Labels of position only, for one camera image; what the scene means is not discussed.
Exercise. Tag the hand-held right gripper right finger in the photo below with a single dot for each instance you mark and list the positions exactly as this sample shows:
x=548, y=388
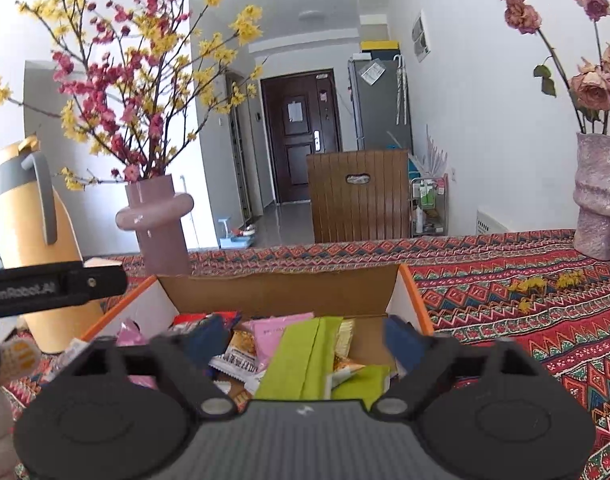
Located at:
x=402, y=347

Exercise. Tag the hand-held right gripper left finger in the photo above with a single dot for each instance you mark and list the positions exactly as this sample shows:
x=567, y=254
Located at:
x=210, y=337

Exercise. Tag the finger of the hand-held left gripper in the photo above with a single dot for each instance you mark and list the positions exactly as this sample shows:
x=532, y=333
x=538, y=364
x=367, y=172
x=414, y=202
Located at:
x=100, y=282

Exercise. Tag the red clear snack packet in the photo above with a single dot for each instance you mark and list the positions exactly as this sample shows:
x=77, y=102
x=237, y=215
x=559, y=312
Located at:
x=195, y=319

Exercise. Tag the oat cookie snack packet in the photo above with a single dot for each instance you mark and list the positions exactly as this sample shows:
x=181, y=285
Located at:
x=240, y=352

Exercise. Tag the lime green snack packet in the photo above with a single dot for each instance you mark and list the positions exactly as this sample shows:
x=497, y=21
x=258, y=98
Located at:
x=360, y=385

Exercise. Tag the long orange snack packet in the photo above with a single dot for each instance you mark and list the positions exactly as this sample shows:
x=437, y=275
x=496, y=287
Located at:
x=346, y=340

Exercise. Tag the pink snack packet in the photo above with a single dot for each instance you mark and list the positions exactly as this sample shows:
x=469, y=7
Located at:
x=275, y=340
x=130, y=335

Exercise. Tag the red cardboard box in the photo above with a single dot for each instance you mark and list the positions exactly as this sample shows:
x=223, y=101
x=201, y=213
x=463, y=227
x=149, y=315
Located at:
x=285, y=295

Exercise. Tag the long green snack packet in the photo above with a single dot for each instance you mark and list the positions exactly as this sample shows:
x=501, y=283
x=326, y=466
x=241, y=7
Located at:
x=300, y=360

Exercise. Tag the yellow thermos jug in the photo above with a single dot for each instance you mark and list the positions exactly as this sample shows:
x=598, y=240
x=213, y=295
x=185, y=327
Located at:
x=35, y=240

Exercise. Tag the smooth pink vase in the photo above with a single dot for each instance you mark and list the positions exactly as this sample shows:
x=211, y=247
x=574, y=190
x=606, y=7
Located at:
x=160, y=240

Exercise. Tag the red patterned tablecloth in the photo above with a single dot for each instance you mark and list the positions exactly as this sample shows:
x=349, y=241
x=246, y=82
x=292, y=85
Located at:
x=510, y=335

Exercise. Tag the scattered yellow petals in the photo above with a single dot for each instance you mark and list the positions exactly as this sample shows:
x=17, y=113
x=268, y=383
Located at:
x=530, y=285

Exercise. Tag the wooden chair back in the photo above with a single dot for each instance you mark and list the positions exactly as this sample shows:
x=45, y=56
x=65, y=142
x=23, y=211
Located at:
x=360, y=210

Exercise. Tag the metal storage cart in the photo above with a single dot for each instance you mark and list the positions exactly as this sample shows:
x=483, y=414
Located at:
x=429, y=205

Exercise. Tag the white ribbed heater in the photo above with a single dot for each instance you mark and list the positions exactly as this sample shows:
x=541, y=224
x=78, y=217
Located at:
x=491, y=221

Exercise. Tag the white paper bundle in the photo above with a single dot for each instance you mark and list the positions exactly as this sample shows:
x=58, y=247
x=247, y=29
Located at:
x=432, y=155

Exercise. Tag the dark brown door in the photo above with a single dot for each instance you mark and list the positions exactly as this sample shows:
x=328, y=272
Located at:
x=295, y=160

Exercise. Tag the pink yellow blossom branches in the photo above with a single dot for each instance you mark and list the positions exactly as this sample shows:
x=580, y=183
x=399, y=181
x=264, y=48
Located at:
x=135, y=85

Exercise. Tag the grey refrigerator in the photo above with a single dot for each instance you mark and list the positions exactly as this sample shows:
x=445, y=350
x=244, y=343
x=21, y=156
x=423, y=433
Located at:
x=380, y=110

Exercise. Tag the white door notice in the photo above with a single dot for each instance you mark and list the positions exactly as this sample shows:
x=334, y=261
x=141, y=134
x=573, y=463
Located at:
x=294, y=111

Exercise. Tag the textured pink vase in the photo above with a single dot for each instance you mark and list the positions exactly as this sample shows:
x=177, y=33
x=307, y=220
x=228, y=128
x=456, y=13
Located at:
x=597, y=200

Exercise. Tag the white folded umbrella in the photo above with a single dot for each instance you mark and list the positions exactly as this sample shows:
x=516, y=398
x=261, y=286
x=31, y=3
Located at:
x=400, y=90

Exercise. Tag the white paper note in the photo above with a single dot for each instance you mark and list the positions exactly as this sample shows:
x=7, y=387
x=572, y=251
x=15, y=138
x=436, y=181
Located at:
x=372, y=71

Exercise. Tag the yellow dark box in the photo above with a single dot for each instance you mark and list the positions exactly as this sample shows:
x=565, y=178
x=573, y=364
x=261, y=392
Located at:
x=380, y=50

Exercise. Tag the dried pink roses bunch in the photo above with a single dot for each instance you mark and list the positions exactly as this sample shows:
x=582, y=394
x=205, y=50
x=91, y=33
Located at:
x=592, y=85

